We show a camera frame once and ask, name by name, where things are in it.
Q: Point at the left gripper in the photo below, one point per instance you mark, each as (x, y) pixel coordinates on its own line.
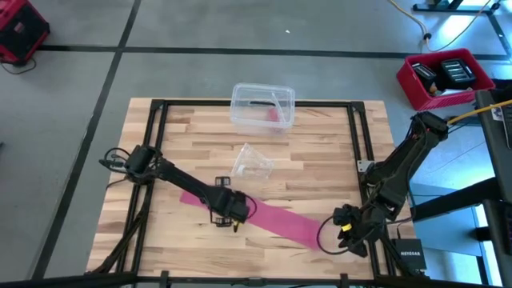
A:
(236, 208)

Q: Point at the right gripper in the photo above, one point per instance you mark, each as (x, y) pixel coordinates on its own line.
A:
(354, 224)

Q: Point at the pink elastic bandage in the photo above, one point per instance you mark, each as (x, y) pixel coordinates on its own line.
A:
(280, 220)

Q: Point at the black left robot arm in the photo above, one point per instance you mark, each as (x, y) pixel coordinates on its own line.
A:
(188, 183)

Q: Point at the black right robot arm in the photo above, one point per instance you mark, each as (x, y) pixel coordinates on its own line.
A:
(400, 172)

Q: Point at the clear plastic wrapper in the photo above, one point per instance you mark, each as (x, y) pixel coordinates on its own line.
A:
(252, 164)

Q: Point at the silver base mounting plate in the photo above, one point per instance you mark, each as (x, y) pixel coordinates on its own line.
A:
(365, 165)

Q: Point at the black overhead rig beam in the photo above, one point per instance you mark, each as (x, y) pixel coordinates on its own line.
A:
(256, 282)

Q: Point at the clear plastic container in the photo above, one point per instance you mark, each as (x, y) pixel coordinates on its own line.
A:
(256, 120)

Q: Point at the small red object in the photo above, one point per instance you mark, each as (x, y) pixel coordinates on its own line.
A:
(273, 115)

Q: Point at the red plastic crate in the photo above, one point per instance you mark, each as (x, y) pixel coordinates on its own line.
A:
(416, 98)

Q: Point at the small black device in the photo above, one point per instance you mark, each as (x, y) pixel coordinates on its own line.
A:
(424, 74)

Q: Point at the white paper sheet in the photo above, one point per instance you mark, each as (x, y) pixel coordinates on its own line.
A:
(456, 92)

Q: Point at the large black ribbed device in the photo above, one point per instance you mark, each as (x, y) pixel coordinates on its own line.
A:
(456, 74)

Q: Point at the black floor stand base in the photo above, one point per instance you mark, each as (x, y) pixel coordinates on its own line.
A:
(460, 8)

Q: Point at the red and black case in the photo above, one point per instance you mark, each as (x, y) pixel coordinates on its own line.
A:
(24, 32)

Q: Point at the black Netgear network switch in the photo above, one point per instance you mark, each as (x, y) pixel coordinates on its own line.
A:
(410, 254)

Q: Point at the black aluminium table frame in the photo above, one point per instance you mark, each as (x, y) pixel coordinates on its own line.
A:
(192, 103)

